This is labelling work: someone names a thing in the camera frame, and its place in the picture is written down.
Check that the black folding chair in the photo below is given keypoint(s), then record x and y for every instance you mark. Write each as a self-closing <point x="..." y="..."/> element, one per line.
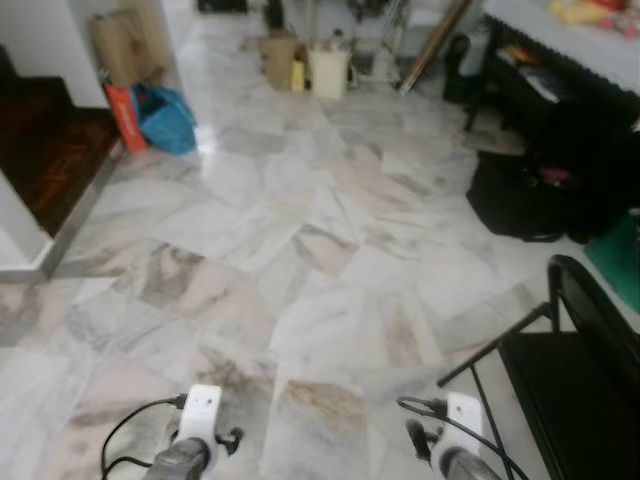
<point x="570" y="400"/>

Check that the black fabric bag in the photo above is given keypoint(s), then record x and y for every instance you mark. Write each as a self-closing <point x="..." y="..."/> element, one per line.
<point x="520" y="200"/>

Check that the green bag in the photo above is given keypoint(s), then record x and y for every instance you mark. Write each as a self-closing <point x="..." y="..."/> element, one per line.
<point x="620" y="260"/>

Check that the blue plastic bag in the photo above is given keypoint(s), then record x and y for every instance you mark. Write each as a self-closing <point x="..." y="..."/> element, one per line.
<point x="165" y="120"/>

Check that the orange red carton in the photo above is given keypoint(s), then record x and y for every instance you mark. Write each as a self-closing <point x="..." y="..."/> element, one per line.
<point x="127" y="118"/>

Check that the dark wooden step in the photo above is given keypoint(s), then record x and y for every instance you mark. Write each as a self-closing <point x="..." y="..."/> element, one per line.
<point x="50" y="140"/>

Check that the yellow bottle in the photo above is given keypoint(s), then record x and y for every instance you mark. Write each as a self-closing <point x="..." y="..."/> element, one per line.
<point x="298" y="77"/>

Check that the cream plastic bucket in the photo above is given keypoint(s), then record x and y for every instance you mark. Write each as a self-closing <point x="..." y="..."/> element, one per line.
<point x="329" y="75"/>

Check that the brown paper bag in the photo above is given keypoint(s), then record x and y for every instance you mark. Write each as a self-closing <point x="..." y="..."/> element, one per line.
<point x="278" y="60"/>

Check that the wooden plank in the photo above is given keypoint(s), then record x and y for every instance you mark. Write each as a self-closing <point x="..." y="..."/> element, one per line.
<point x="435" y="45"/>

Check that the brown cardboard box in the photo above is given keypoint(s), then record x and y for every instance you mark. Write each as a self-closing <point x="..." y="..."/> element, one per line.
<point x="125" y="45"/>

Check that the table with white lace cloth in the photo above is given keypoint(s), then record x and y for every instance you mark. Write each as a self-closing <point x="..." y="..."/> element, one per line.
<point x="580" y="45"/>

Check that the yellow pink plush toys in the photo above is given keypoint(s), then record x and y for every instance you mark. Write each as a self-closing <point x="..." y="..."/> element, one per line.
<point x="580" y="12"/>

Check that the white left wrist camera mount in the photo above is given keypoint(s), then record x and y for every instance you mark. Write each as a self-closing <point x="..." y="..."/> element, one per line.
<point x="200" y="410"/>

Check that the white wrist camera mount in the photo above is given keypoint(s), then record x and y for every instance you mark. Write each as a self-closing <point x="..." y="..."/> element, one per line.
<point x="463" y="415"/>
<point x="200" y="410"/>

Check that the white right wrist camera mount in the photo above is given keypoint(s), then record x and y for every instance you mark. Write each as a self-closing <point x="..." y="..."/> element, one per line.
<point x="463" y="415"/>

